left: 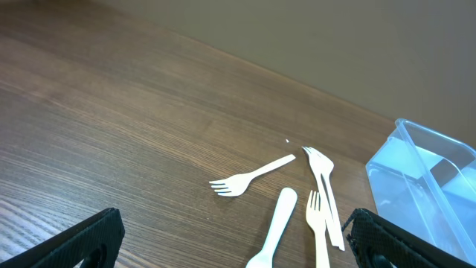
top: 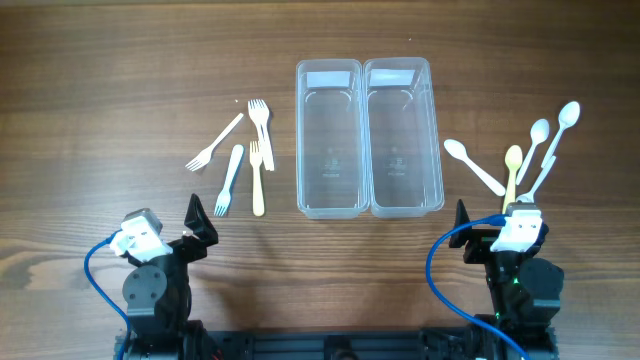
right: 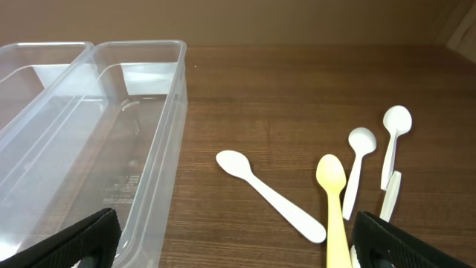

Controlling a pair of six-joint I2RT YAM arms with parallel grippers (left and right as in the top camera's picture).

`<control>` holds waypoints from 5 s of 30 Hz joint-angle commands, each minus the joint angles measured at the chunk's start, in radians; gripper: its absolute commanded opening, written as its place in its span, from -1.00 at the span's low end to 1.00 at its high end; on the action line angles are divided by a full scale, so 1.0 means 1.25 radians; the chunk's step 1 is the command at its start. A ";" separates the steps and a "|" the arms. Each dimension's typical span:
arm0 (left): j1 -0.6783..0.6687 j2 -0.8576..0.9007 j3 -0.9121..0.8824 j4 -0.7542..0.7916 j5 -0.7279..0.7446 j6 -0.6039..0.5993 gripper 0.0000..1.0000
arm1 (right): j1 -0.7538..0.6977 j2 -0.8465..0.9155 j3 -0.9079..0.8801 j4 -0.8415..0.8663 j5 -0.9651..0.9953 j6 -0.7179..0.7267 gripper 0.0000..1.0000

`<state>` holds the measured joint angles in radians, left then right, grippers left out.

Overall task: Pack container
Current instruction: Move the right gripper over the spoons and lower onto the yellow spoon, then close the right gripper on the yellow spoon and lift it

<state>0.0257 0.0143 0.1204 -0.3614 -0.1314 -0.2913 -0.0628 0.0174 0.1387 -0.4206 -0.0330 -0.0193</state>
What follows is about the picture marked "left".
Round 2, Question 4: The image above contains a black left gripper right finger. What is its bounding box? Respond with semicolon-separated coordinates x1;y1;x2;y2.
341;208;475;268

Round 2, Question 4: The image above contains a yellow plastic fork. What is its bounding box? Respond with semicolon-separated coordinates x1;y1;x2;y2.
306;190;330;268

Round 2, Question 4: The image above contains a clear plastic container left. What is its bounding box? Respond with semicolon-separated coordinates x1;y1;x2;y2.
366;118;475;264

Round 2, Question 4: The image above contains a light blue plastic fork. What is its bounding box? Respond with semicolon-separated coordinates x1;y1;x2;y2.
245;188;298;268

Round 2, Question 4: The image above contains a white plastic fork small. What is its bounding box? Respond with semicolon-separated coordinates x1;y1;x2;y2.
209;154;296;197

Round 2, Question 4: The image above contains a white plastic fork long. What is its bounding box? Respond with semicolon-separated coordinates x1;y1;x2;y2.
303;147;345;252

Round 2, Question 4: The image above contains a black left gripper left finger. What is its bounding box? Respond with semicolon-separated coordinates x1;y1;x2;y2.
1;208;125;268

